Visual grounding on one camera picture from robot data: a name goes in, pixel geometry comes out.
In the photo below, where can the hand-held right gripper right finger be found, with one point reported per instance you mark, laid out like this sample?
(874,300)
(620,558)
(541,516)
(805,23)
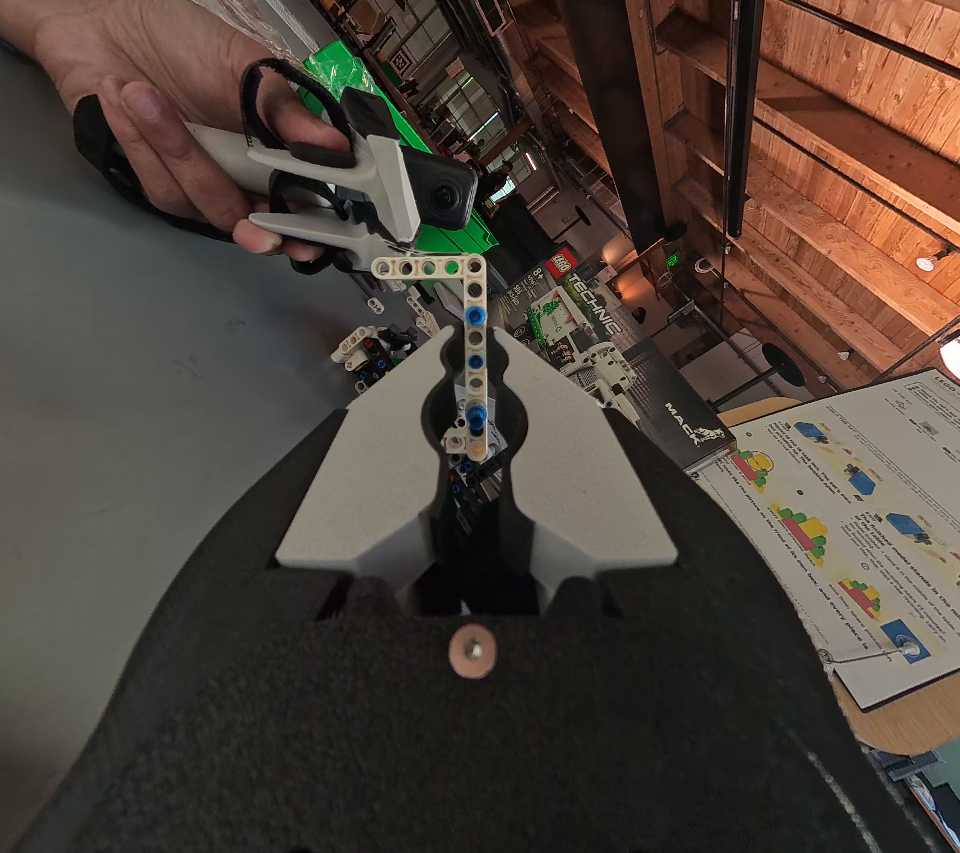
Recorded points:
(592,493)

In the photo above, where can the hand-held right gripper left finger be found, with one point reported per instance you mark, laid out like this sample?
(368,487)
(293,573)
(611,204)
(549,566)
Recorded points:
(352,493)

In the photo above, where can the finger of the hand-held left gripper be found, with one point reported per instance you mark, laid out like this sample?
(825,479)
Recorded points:
(394,193)

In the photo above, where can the green plastic bin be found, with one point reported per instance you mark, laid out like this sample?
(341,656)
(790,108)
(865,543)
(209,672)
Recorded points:
(465,242)

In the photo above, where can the white angled lego beam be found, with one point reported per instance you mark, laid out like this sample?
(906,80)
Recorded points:
(474,298)

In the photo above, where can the pile of loose lego pieces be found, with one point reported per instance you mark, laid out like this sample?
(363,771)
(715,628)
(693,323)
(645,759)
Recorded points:
(427,313)

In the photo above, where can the lego set box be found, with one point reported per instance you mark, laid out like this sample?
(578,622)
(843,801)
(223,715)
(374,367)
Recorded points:
(600,320)

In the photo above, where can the person's left hand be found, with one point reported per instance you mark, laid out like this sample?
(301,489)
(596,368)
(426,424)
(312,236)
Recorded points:
(150,28)

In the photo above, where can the small marker tag board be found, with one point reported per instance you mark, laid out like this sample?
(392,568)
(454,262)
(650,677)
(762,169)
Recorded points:
(401,64)

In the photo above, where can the laminated instruction sheet board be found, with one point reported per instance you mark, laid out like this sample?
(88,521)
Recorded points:
(847,493)

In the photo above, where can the track spotlight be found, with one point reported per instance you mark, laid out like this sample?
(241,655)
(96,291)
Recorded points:
(930,260)

